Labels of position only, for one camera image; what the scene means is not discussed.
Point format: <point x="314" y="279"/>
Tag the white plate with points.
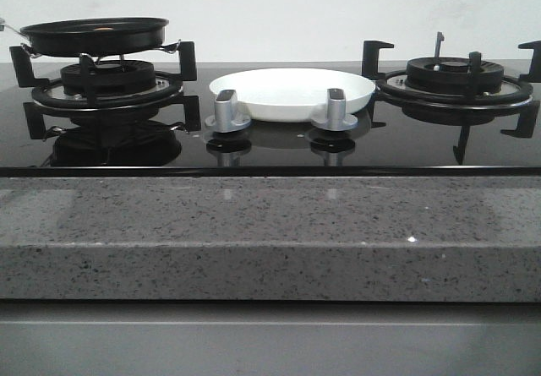
<point x="291" y="95"/>

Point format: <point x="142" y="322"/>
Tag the black frying pan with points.
<point x="69" y="38"/>

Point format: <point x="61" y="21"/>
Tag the left silver stove knob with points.
<point x="227" y="117"/>

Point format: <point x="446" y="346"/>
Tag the silver stove knob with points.
<point x="335" y="118"/>
<point x="227" y="117"/>

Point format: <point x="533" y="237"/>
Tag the right silver stove knob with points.
<point x="335" y="118"/>

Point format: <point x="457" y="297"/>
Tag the black glass cooktop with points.
<point x="391" y="139"/>

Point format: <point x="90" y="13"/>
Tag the left black pan support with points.
<point x="99" y="112"/>

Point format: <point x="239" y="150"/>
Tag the black pan support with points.
<point x="518" y="96"/>
<point x="99" y="112"/>

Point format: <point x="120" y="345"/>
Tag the left black gas burner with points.
<point x="111" y="78"/>

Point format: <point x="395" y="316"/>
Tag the black gas burner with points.
<point x="111" y="78"/>
<point x="449" y="75"/>

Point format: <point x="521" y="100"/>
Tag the right black gas burner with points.
<point x="449" y="75"/>

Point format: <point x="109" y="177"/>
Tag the right black pan support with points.
<point x="518" y="96"/>

